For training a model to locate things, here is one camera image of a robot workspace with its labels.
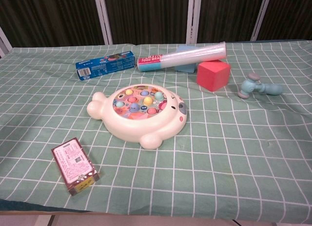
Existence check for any light blue toy hammer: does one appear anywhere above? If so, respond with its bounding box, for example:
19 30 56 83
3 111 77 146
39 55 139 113
237 73 283 99

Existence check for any cream whack-a-mole toy game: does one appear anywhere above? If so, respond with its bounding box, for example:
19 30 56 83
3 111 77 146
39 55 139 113
86 84 188 150

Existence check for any light blue foam block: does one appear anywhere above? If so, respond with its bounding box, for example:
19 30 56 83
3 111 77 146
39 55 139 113
174 45 197 73

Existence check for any plastic wrap box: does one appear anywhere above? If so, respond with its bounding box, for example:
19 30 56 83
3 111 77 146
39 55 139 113
137 40 227 73

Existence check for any red foam cube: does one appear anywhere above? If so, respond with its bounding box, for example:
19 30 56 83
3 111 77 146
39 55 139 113
196 59 232 92

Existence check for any blue cookie box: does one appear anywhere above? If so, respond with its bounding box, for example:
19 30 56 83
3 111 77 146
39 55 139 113
75 50 136 81

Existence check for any green checked tablecloth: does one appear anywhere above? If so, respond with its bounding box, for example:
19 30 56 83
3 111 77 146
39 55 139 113
0 39 312 218

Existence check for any red brown card box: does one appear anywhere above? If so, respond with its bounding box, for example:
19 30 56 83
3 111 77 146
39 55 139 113
50 137 101 196

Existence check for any white frame post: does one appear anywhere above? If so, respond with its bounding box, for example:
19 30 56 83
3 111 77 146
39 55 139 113
186 0 202 44
0 26 13 58
94 0 114 45
251 0 273 40

